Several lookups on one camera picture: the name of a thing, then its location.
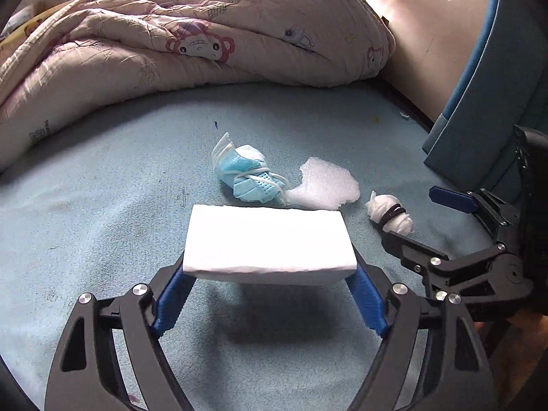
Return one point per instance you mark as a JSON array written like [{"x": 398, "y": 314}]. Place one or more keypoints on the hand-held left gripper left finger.
[{"x": 171, "y": 302}]

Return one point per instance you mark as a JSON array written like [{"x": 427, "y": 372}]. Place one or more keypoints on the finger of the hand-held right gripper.
[
  {"x": 411, "y": 250},
  {"x": 449, "y": 195}
]

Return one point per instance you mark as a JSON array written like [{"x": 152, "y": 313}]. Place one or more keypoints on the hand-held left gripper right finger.
[{"x": 368, "y": 302}]

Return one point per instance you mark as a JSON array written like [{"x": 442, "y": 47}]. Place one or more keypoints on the white tissue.
[{"x": 379, "y": 205}]

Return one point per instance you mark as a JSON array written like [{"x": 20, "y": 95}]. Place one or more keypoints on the white foam block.
[{"x": 269, "y": 239}]

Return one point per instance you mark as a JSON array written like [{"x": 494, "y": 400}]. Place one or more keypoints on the white foam wrap sheet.
[{"x": 327, "y": 184}]

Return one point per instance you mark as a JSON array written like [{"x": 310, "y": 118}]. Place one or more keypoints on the blue bed sheet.
[{"x": 107, "y": 188}]

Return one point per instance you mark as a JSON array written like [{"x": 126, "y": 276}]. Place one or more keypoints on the blue face mask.
[{"x": 248, "y": 175}]

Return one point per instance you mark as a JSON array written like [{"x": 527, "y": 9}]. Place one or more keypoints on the pink cartoon quilt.
[{"x": 192, "y": 34}]

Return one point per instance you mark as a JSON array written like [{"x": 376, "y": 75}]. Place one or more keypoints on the yellow cartoon blanket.
[{"x": 30, "y": 23}]

